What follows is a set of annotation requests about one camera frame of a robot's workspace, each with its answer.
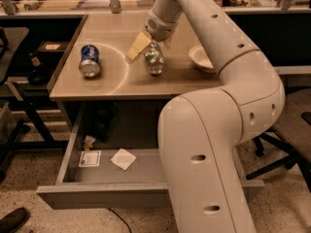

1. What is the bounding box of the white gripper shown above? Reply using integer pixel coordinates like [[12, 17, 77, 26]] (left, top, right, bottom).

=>
[[125, 11, 177, 64]]

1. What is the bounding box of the green soda can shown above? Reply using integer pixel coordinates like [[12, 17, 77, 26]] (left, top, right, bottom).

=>
[[144, 43, 165, 76]]

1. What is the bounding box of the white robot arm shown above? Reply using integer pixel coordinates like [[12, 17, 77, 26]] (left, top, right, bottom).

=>
[[126, 0, 285, 233]]

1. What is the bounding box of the blue soda can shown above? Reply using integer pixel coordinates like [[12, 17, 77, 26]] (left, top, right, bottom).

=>
[[79, 45, 100, 78]]

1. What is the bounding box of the open grey drawer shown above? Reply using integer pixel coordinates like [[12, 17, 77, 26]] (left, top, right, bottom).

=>
[[37, 99, 263, 213]]

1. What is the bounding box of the white bowl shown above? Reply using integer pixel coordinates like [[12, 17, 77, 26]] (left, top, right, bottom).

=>
[[189, 45, 215, 73]]

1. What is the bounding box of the black side desk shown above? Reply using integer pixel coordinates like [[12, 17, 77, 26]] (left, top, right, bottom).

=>
[[0, 26, 71, 183]]

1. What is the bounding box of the white square paper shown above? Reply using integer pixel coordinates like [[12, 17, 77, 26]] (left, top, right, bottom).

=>
[[111, 149, 136, 171]]

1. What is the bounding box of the crumpled paper scrap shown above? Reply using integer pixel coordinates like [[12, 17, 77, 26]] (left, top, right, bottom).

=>
[[83, 135, 96, 150]]

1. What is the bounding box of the blue-bordered label card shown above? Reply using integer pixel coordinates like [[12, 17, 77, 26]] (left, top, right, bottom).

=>
[[79, 150, 101, 167]]

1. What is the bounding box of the black office chair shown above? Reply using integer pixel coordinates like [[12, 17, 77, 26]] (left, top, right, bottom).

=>
[[246, 87, 311, 192]]

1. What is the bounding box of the black shoe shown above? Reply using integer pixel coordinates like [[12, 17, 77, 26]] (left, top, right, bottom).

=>
[[0, 207, 30, 233]]

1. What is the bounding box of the black floor cable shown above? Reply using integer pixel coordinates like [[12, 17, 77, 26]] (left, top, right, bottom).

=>
[[106, 207, 134, 233]]

